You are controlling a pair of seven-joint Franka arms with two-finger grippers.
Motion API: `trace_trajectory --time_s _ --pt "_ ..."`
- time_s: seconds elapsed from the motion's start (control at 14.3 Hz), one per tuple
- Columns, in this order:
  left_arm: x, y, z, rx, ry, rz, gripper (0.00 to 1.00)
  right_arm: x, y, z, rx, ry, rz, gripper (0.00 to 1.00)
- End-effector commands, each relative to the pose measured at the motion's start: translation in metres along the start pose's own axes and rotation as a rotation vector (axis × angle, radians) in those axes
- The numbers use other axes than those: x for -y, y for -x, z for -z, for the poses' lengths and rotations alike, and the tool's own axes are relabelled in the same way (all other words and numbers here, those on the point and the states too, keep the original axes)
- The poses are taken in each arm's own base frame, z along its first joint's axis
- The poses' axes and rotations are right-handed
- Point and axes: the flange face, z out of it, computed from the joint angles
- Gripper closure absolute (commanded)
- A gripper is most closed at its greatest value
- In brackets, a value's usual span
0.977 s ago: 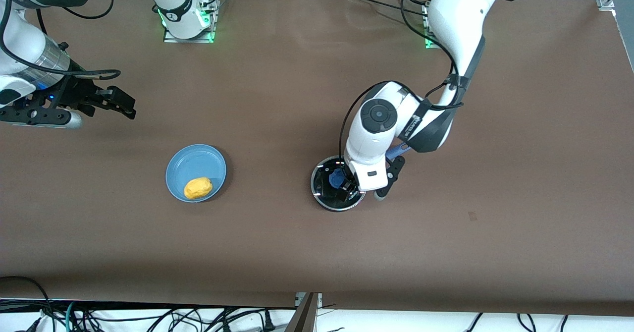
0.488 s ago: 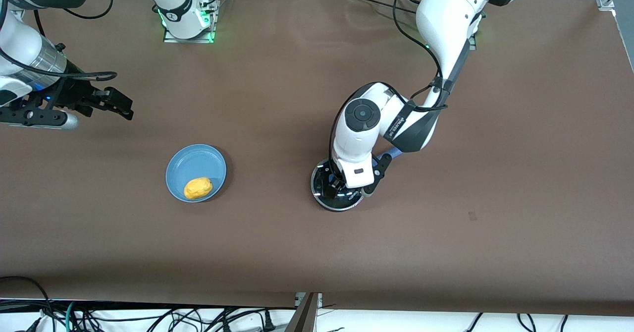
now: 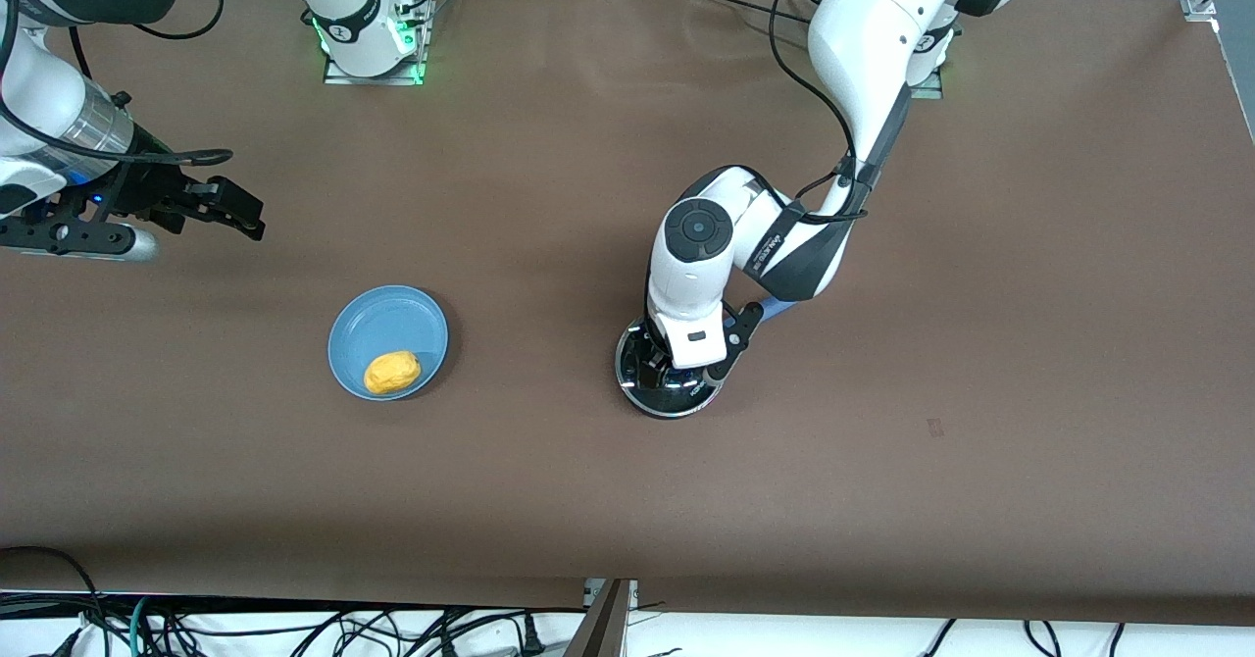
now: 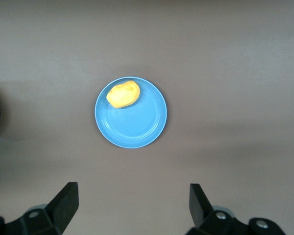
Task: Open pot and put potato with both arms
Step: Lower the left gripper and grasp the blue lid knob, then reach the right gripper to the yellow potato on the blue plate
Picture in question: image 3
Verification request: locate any black pot with blue handle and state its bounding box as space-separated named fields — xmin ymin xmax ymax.
xmin=615 ymin=296 xmax=797 ymax=421

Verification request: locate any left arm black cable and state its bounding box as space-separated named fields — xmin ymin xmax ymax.
xmin=769 ymin=0 xmax=874 ymax=223

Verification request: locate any blue round plate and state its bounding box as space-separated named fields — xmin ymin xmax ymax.
xmin=327 ymin=285 xmax=450 ymax=402

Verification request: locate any black looped cable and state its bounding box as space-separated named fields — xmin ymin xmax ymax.
xmin=0 ymin=544 xmax=109 ymax=657

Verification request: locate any yellow potato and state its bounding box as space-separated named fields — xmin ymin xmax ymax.
xmin=363 ymin=349 xmax=423 ymax=396

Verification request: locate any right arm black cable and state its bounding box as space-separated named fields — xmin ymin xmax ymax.
xmin=0 ymin=0 xmax=233 ymax=166

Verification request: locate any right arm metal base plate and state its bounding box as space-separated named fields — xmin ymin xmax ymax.
xmin=322 ymin=0 xmax=434 ymax=87

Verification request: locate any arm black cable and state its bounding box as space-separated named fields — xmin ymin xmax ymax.
xmin=0 ymin=0 xmax=233 ymax=166
xmin=769 ymin=0 xmax=874 ymax=223

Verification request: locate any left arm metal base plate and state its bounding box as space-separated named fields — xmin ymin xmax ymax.
xmin=907 ymin=49 xmax=945 ymax=100

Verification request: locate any glass lid with blue knob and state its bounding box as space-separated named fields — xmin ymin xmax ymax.
xmin=618 ymin=322 xmax=725 ymax=415

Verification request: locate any brown table cover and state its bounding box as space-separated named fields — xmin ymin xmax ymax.
xmin=0 ymin=0 xmax=1255 ymax=629

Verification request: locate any grey metal beam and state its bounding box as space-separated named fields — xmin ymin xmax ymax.
xmin=564 ymin=579 xmax=638 ymax=657

